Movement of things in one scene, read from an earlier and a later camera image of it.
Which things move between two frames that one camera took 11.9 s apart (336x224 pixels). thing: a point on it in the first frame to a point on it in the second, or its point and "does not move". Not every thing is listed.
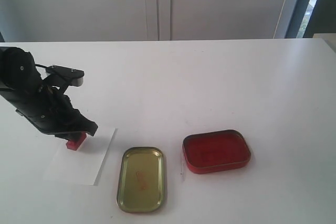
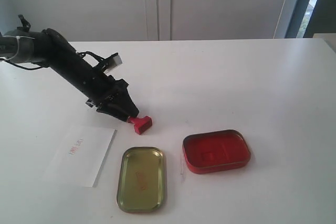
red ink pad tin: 215,151 does not move
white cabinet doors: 44,7 does not move
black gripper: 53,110 to 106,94
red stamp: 74,144 to 140,124
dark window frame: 315,11 does not move
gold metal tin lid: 141,185 does not move
